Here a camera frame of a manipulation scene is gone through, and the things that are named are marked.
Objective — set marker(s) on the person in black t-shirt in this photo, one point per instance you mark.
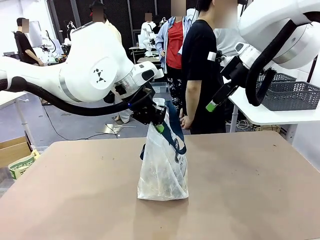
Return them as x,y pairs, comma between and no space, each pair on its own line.
200,50

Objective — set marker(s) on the seated person black shirt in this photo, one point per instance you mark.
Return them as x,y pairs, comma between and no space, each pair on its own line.
23,47

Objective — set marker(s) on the green and white carton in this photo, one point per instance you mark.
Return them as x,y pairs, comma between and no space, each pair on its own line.
22,165

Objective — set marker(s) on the person red top blue shirt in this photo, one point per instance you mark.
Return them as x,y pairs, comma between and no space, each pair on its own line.
175,45

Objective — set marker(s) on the mannequin red shirt beige coat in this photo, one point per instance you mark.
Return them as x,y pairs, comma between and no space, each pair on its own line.
113,30

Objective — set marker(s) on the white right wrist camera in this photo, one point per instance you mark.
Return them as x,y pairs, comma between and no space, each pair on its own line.
240,47

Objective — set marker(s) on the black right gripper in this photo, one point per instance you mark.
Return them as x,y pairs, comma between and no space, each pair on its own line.
235,72

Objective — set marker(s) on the clear plastic storage box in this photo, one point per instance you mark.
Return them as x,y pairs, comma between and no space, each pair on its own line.
160,88

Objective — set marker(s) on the shiny metal floor plate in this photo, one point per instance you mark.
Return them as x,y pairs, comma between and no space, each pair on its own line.
111,130

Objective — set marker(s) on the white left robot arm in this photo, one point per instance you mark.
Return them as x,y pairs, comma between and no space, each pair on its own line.
87,62

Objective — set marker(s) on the brown cardboard box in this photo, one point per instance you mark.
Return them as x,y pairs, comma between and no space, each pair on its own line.
12,152

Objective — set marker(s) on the black clip device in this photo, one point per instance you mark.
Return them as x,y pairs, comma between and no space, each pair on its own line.
220,57

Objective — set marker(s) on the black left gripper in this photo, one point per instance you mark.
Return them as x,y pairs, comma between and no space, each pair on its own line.
143,110

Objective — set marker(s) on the person's right hand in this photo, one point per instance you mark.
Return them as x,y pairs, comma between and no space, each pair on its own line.
187,122

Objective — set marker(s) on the large grey plastic basket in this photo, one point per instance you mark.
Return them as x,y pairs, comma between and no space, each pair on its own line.
290,97

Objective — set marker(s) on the white monitor back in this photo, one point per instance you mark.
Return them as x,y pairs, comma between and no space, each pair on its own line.
36,33

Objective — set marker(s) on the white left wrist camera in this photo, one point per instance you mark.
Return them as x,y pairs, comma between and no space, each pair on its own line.
147,73

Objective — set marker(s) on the white side table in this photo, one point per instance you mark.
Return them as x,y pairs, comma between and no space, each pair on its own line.
275,116

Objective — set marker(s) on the person in white shirt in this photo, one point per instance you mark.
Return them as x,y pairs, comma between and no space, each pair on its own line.
225,40

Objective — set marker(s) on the white square sleeve tag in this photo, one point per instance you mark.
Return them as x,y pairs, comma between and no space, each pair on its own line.
212,56

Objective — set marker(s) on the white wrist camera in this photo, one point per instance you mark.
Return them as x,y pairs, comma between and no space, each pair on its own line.
240,47
147,73

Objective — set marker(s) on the white table with leg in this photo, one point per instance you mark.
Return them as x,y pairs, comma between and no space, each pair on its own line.
7,100

